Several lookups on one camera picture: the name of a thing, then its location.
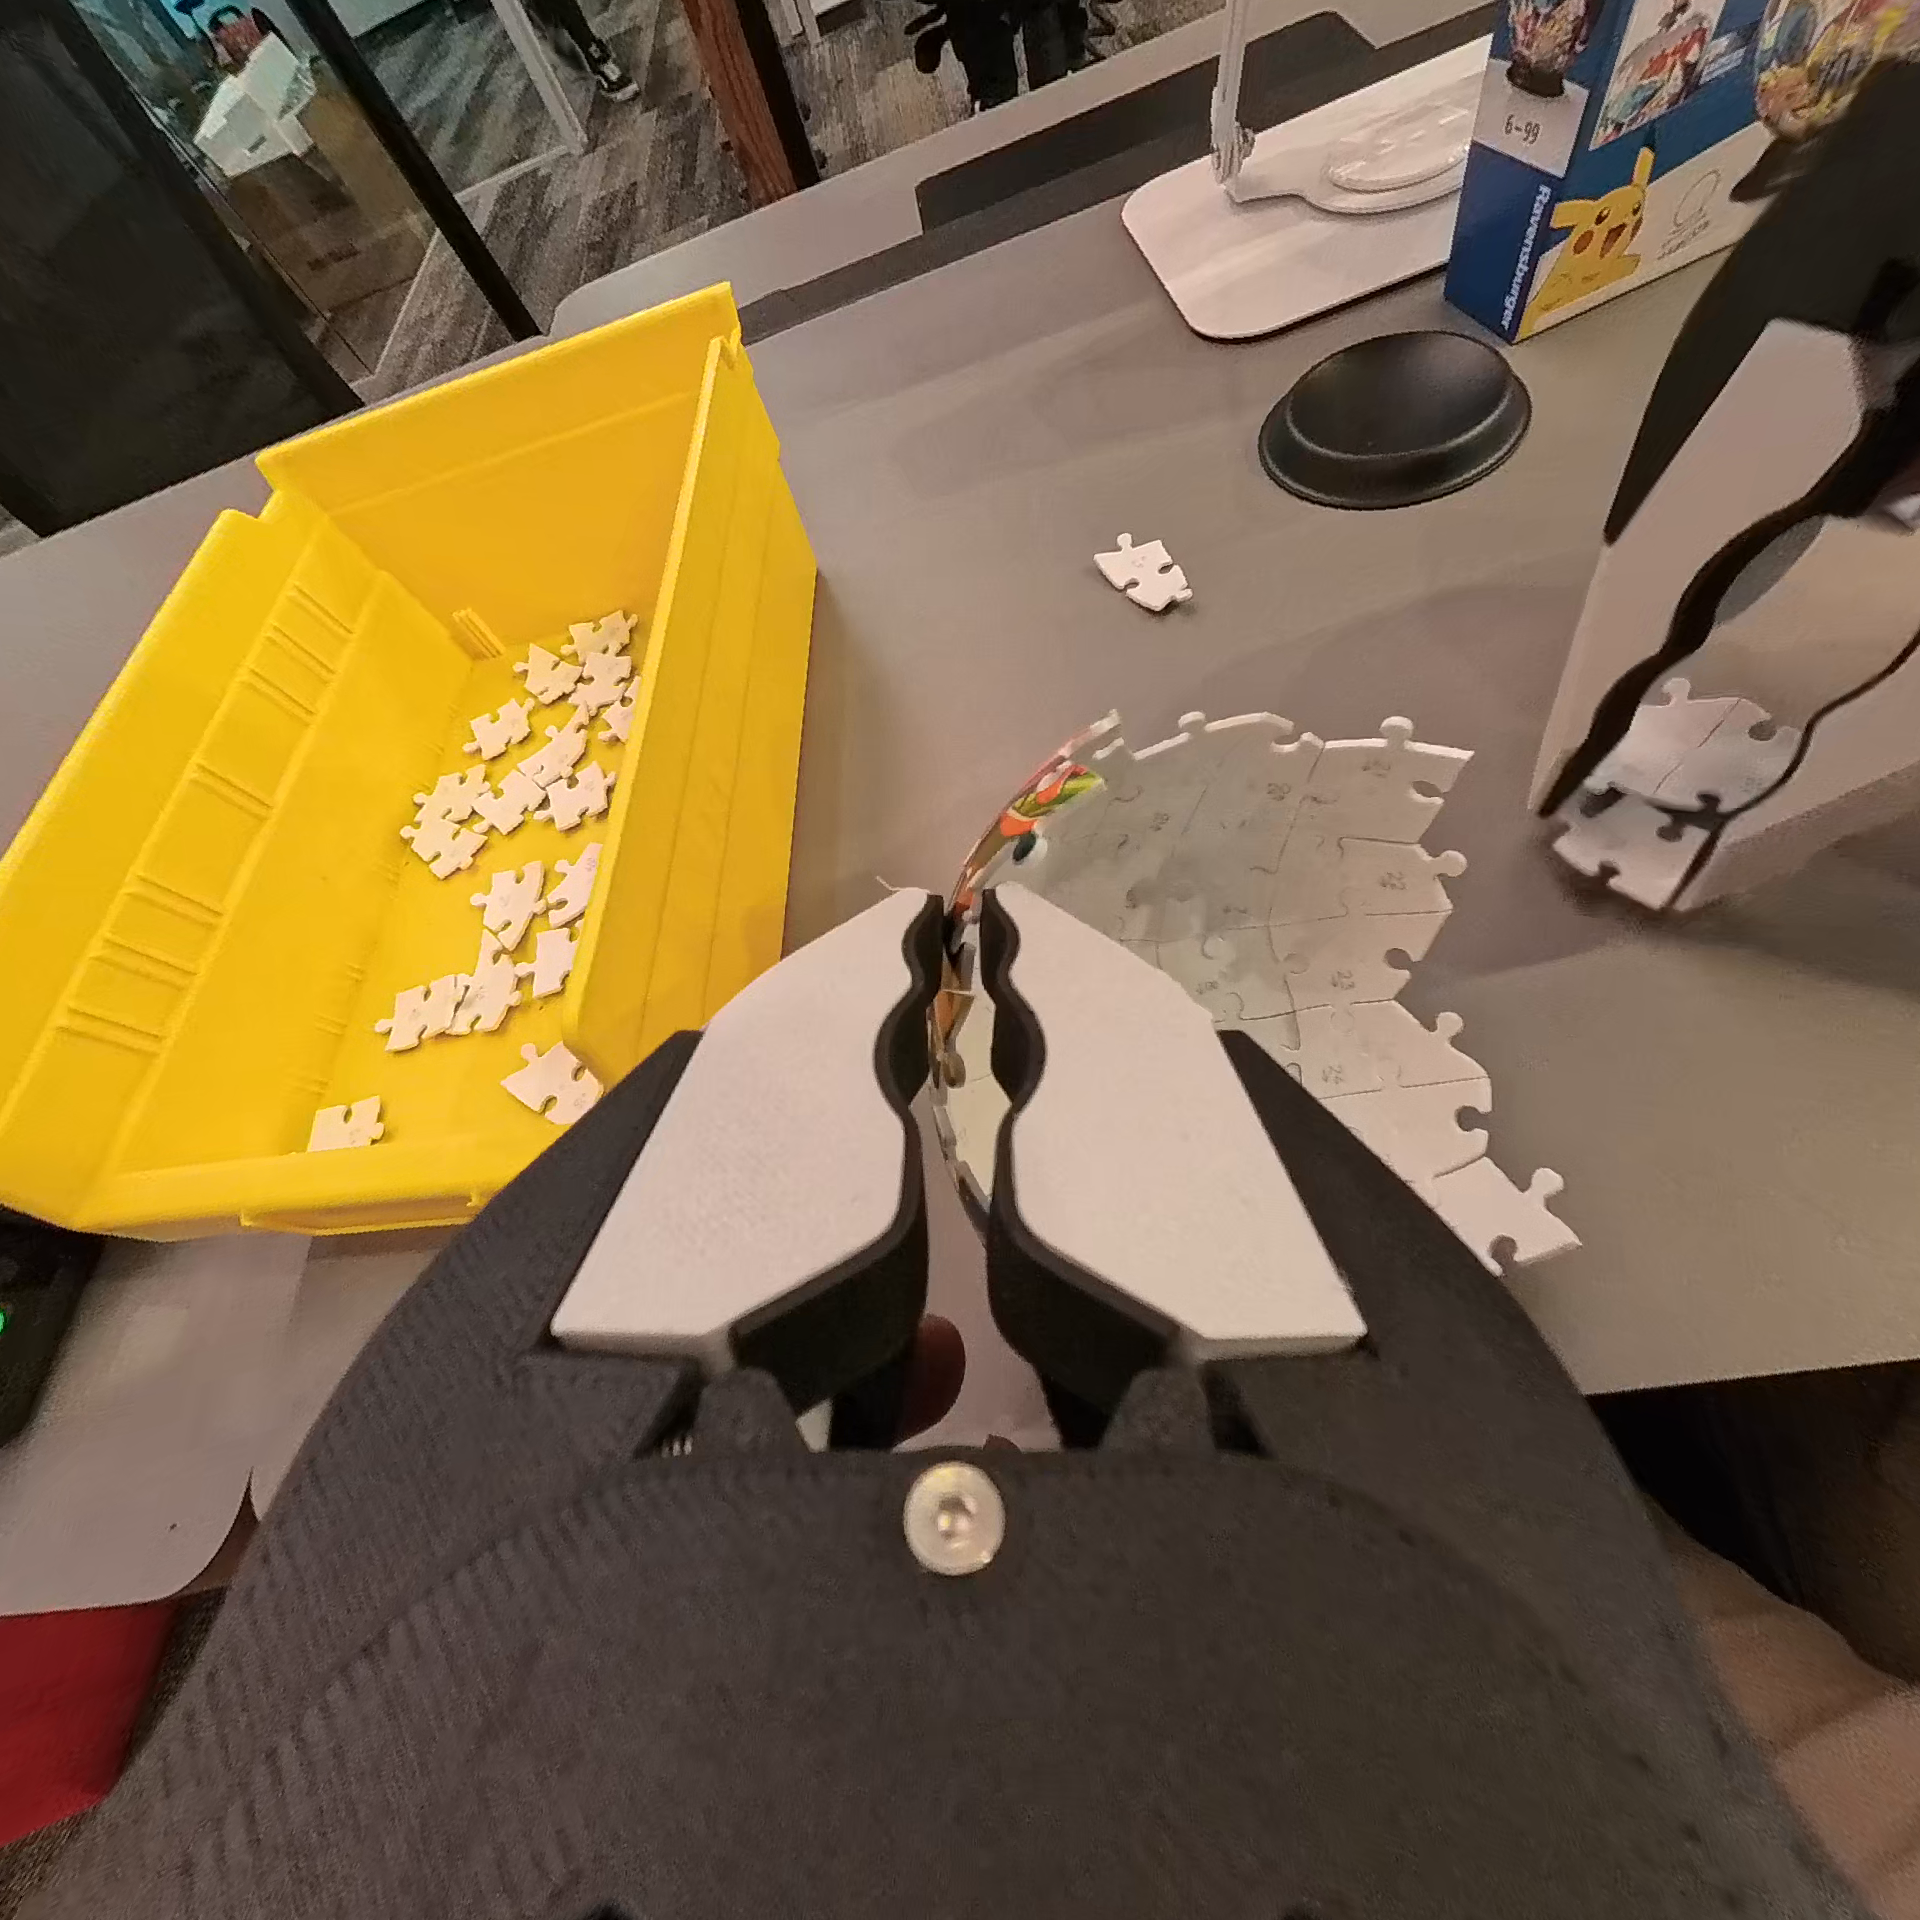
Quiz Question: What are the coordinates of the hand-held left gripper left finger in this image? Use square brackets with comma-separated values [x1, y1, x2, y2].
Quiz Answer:
[548, 890, 947, 1422]

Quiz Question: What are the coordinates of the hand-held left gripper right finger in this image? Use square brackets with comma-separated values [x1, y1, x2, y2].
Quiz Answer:
[979, 890, 1368, 1422]

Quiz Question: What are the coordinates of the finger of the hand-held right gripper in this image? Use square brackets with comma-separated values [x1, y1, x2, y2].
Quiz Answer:
[1670, 637, 1920, 912]
[1535, 319, 1920, 815]

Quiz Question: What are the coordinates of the white puzzle piece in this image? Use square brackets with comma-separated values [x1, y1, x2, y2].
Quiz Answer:
[1092, 531, 1198, 614]
[1549, 790, 1727, 912]

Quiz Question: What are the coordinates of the partly built puzzle ball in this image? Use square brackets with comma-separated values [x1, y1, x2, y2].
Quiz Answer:
[919, 708, 1579, 1277]

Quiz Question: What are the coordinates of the blue puzzle box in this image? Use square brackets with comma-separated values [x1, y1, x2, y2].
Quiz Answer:
[1442, 0, 1823, 347]

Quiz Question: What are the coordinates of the black round ball stand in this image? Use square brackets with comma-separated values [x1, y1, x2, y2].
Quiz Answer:
[1258, 330, 1534, 509]

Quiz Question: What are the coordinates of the pile of white puzzle pieces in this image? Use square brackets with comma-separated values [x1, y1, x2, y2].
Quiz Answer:
[307, 608, 647, 1155]

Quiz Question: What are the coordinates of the white loose puzzle piece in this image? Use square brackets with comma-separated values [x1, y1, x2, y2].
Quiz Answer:
[1092, 531, 1198, 614]

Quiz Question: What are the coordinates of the person's left hand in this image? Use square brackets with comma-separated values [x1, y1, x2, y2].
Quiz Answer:
[896, 1319, 976, 1451]

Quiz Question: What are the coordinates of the white rounded object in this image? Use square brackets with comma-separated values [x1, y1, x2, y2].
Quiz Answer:
[1122, 0, 1495, 346]

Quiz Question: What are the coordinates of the yellow plastic bin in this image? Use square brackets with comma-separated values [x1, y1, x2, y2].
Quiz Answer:
[0, 282, 820, 1243]

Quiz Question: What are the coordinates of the pale grey cardboard sheet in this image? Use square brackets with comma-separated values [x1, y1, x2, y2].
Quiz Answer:
[0, 1231, 496, 1618]

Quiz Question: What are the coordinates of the black office chair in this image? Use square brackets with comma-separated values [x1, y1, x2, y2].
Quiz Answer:
[907, 0, 1098, 114]

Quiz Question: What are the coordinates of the red object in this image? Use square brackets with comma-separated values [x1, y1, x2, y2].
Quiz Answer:
[0, 1597, 183, 1847]

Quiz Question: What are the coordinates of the black framed glass partition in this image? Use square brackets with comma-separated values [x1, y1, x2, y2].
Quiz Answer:
[0, 0, 542, 535]

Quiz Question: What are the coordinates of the white cardboard box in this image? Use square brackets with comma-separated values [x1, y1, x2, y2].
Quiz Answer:
[191, 29, 325, 183]

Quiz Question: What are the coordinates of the brown wooden post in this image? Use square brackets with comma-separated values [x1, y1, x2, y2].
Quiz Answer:
[682, 0, 826, 207]

